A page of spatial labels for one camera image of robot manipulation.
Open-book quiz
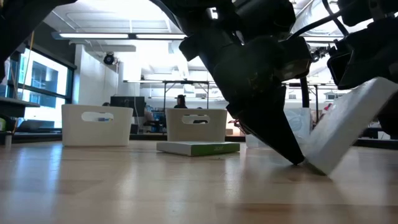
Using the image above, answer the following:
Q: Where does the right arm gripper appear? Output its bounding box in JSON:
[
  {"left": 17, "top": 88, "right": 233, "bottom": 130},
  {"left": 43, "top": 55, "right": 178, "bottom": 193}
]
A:
[{"left": 326, "top": 17, "right": 398, "bottom": 138}]

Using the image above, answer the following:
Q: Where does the white acer box grey print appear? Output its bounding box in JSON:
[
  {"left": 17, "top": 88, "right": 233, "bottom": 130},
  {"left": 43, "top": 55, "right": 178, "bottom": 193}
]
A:
[{"left": 300, "top": 77, "right": 398, "bottom": 176}]

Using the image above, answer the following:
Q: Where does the clear plastic bin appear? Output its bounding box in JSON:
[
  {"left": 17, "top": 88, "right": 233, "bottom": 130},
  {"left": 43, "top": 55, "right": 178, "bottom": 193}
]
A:
[{"left": 245, "top": 108, "right": 312, "bottom": 149}]

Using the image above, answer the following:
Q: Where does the grey plastic bin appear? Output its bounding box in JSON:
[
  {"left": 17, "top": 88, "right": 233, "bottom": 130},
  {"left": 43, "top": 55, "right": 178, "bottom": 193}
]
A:
[{"left": 165, "top": 108, "right": 228, "bottom": 143}]

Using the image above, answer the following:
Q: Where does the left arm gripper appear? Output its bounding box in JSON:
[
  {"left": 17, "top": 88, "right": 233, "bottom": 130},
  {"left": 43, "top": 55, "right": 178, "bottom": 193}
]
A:
[{"left": 178, "top": 29, "right": 313, "bottom": 166}]

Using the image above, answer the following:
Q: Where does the ceiling light rail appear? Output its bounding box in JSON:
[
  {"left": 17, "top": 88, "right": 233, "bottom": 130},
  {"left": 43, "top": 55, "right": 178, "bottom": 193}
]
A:
[{"left": 52, "top": 32, "right": 187, "bottom": 40}]

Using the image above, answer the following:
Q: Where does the dark side desk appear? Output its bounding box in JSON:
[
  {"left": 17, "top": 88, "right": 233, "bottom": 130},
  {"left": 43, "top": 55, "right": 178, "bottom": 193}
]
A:
[{"left": 0, "top": 95, "right": 41, "bottom": 119}]

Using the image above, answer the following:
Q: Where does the black ceiling spotlight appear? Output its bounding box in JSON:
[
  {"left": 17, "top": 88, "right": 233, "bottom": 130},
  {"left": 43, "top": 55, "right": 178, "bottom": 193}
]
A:
[{"left": 103, "top": 52, "right": 116, "bottom": 67}]

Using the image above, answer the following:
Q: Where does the white plastic bin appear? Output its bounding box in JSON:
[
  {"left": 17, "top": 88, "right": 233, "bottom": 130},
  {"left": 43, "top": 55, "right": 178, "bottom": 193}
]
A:
[{"left": 61, "top": 104, "right": 134, "bottom": 147}]

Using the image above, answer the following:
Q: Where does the black background table frame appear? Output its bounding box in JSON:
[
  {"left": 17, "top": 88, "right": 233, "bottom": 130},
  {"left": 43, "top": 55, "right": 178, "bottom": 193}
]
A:
[{"left": 162, "top": 80, "right": 210, "bottom": 110}]

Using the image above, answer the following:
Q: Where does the black aluminium table frame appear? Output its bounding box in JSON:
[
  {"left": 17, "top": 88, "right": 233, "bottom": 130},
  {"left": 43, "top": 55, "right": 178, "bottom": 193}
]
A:
[{"left": 0, "top": 132, "right": 398, "bottom": 149}]

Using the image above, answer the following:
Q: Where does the white acer box black print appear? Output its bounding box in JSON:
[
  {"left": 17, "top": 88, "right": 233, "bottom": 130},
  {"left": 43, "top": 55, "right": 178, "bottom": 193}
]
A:
[{"left": 155, "top": 141, "right": 241, "bottom": 157}]

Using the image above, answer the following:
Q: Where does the black background monitor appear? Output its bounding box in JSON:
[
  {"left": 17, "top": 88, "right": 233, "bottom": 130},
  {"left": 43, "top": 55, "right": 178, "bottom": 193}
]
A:
[{"left": 110, "top": 96, "right": 146, "bottom": 118}]

